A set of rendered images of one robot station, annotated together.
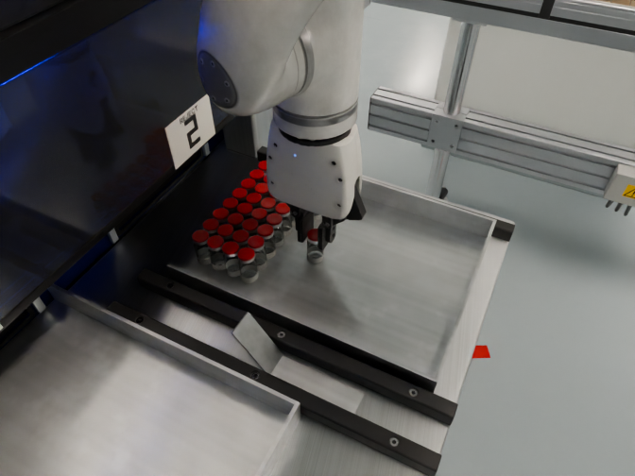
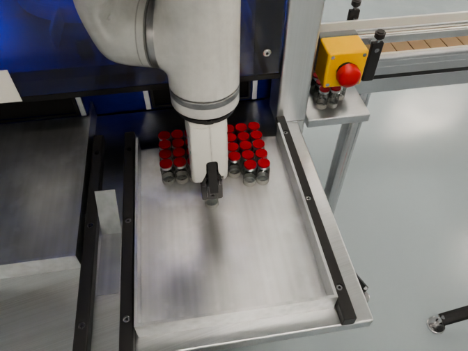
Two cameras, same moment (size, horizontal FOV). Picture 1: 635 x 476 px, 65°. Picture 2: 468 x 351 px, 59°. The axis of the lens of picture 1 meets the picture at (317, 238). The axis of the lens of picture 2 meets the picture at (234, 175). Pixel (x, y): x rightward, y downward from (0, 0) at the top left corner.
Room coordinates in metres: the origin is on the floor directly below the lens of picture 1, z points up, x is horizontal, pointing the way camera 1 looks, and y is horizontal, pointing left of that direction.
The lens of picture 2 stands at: (0.23, -0.35, 1.42)
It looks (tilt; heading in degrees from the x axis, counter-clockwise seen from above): 49 degrees down; 55
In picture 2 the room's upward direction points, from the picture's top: straight up
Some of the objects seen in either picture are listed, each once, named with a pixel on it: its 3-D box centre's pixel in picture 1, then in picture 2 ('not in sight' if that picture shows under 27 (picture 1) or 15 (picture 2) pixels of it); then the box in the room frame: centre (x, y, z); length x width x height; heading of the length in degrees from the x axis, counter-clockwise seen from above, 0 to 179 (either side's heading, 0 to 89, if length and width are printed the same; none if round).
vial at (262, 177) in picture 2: not in sight; (262, 171); (0.53, 0.00, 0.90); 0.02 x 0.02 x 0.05
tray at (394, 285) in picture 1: (338, 250); (221, 211); (0.43, -0.03, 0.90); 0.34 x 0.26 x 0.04; 63
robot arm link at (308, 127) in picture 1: (313, 107); (205, 90); (0.43, 0.00, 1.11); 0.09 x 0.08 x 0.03; 63
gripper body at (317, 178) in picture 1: (315, 158); (207, 129); (0.43, 0.00, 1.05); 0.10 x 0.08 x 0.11; 63
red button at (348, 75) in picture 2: not in sight; (347, 74); (0.74, 0.03, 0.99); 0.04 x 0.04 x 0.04; 63
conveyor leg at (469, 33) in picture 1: (446, 135); not in sight; (1.31, -0.40, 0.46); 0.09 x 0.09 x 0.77; 63
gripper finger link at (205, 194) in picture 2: (334, 227); (212, 189); (0.42, -0.02, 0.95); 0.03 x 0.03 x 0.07; 63
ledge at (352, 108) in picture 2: not in sight; (328, 99); (0.79, 0.10, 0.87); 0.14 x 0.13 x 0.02; 63
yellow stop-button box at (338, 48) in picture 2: not in sight; (339, 59); (0.76, 0.07, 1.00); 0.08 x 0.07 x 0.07; 63
